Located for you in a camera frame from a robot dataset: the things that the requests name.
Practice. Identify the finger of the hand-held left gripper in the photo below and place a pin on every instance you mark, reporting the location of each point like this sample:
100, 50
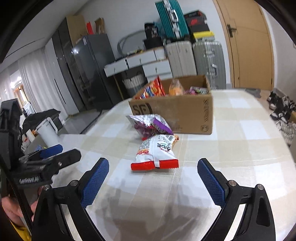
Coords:
68, 157
52, 150

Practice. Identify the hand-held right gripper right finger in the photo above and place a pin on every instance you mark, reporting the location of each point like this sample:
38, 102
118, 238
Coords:
211, 183

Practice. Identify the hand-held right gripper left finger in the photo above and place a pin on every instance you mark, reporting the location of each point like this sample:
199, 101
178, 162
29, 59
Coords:
94, 183

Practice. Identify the white and red snack packet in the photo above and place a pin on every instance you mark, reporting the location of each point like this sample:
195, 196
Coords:
157, 150

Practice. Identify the purple silver snack packet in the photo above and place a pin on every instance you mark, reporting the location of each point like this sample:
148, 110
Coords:
148, 126

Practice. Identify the cardboard box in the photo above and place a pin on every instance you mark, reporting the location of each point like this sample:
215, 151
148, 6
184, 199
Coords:
175, 111

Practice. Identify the silver bag with purple print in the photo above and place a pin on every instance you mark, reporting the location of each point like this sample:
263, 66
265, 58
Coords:
196, 90

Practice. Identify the orange bread packet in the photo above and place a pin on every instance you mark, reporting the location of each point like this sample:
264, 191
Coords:
177, 89

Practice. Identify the red orange chips bag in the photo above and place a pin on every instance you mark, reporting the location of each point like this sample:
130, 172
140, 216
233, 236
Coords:
153, 90

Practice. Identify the person's left hand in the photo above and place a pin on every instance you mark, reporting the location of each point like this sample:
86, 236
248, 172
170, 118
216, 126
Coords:
11, 209

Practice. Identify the white kettle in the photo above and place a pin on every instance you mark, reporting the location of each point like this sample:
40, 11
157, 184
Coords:
47, 132

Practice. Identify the black cloth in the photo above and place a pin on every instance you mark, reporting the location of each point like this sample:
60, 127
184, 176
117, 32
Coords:
39, 118

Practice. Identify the checked tablecloth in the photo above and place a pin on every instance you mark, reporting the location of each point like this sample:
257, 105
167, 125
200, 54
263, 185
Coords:
242, 143

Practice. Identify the window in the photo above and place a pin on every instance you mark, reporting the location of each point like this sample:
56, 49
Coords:
19, 92

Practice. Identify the white curtain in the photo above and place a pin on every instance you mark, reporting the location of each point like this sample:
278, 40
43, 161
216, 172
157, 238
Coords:
37, 88

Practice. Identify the tall dark cabinet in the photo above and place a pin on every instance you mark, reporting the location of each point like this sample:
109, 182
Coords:
64, 69

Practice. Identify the dark grey refrigerator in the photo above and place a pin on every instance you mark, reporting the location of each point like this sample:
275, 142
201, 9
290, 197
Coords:
94, 69

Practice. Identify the grey laundry basket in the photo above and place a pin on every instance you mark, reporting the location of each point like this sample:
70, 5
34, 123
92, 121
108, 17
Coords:
134, 84

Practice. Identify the row of shoes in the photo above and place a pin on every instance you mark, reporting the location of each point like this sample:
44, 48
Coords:
284, 115

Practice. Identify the white drawer unit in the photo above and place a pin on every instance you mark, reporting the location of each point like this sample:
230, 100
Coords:
138, 61

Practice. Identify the silver suitcase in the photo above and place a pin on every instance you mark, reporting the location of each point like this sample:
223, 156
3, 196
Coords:
208, 62

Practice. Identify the flat cardboard sheet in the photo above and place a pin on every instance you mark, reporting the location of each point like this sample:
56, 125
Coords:
76, 27

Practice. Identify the white suitcase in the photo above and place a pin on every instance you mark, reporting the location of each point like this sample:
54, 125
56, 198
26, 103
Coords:
180, 59

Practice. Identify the curved metal rack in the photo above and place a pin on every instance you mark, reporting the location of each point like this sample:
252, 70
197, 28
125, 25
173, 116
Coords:
127, 38

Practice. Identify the wooden door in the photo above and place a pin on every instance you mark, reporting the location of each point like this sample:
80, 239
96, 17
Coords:
252, 46

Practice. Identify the yellow box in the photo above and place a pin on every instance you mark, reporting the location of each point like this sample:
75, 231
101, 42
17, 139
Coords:
203, 34

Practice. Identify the black bag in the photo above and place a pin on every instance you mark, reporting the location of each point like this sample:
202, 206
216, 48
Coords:
152, 34

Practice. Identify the black and red shoe box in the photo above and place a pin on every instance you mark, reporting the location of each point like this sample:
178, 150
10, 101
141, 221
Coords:
196, 22

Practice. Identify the teal case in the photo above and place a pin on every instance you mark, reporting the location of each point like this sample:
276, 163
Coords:
170, 18

